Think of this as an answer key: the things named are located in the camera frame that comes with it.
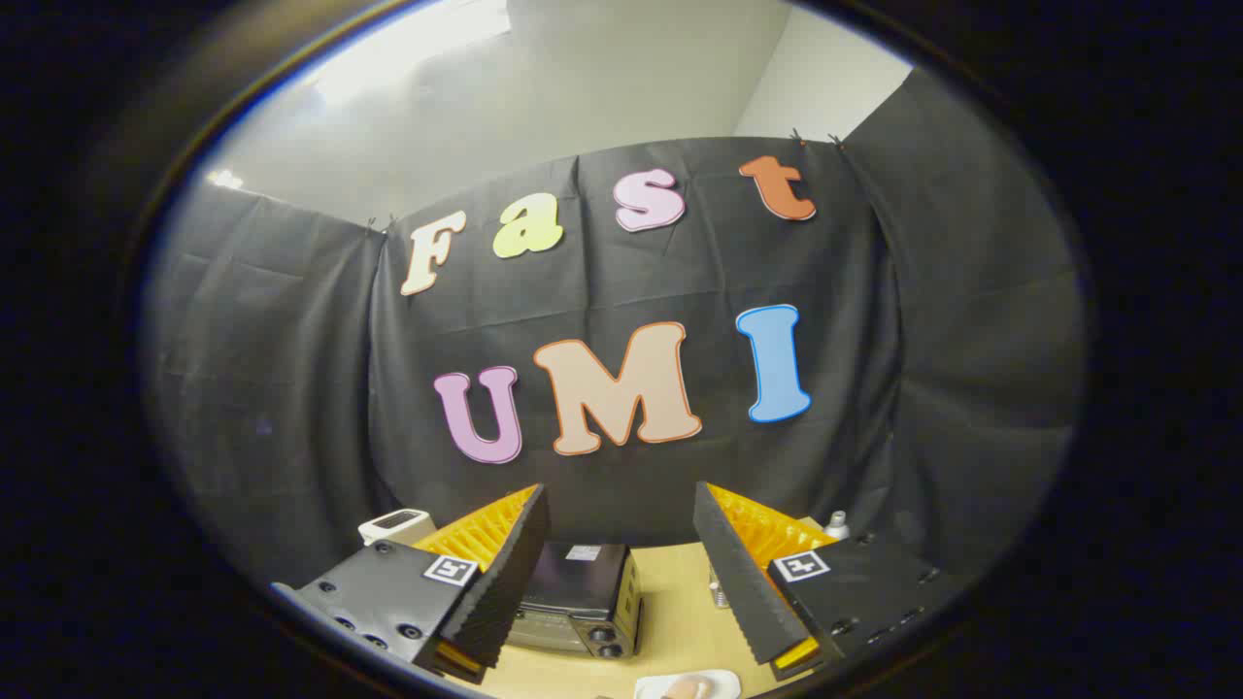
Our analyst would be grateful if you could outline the white plate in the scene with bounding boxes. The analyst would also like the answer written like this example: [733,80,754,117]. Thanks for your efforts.
[634,669,743,699]

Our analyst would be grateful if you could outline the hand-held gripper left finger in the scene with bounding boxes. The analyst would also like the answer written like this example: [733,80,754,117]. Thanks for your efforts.
[271,483,552,684]

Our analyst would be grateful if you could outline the white bread toaster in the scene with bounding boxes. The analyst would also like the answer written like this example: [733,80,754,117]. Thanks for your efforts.
[357,508,439,548]

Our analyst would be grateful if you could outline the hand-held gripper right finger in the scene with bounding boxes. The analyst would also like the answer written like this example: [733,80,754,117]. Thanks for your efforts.
[693,482,975,682]

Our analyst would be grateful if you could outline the black toaster oven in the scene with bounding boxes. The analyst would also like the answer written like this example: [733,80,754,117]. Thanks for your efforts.
[505,541,645,661]

